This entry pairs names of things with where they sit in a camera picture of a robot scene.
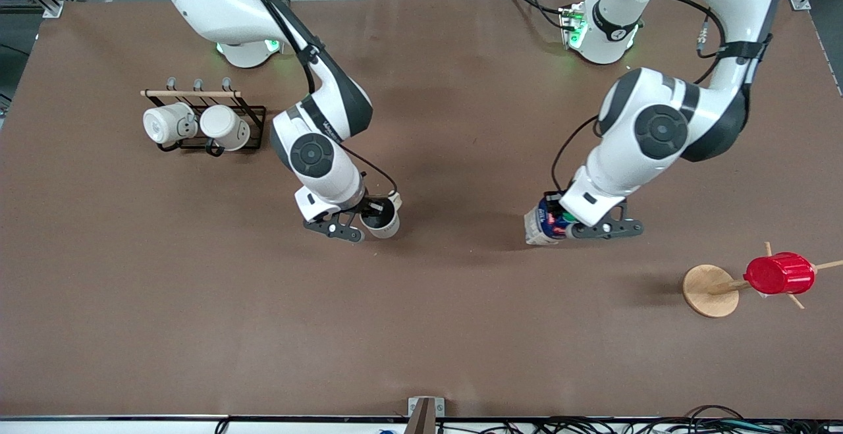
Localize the black wire mug rack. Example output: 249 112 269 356
140 76 267 157

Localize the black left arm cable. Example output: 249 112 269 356
551 0 775 195

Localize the grey base connector box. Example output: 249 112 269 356
558 3 588 51

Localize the white mug with black handle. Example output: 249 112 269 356
200 105 252 157

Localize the black cable bundle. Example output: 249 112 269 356
527 404 843 434

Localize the blue and white milk carton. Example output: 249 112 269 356
524 192 575 246

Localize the grey metal table bracket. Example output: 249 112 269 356
403 396 446 434

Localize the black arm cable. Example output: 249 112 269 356
227 0 401 199
551 0 775 195

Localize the white mug with grey inside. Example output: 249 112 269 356
359 191 403 240

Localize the wooden mug tree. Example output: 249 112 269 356
682 242 843 319

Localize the white mug with face print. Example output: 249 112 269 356
143 102 198 153

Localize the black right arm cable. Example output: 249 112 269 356
227 0 401 199

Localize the red plastic cup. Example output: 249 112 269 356
744 252 816 296

